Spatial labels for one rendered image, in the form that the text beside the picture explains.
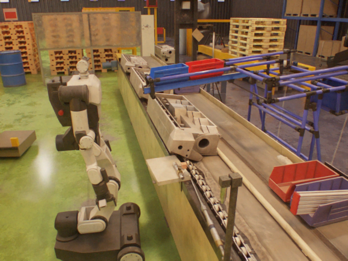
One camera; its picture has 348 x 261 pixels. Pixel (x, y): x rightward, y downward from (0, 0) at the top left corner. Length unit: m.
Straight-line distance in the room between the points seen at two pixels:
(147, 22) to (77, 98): 6.46
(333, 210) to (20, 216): 2.58
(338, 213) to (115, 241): 1.51
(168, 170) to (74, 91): 0.76
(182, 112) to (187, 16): 6.53
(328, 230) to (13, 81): 7.84
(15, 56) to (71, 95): 6.76
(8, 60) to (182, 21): 4.74
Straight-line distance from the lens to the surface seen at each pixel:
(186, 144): 1.95
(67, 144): 1.97
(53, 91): 1.83
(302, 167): 1.93
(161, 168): 1.88
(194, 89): 3.79
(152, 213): 2.80
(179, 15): 8.66
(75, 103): 1.65
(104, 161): 2.00
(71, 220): 2.31
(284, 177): 1.88
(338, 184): 1.86
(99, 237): 2.37
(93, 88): 1.77
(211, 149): 2.11
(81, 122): 1.69
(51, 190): 3.34
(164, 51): 7.68
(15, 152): 4.11
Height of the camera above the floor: 1.74
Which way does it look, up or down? 23 degrees down
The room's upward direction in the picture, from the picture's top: straight up
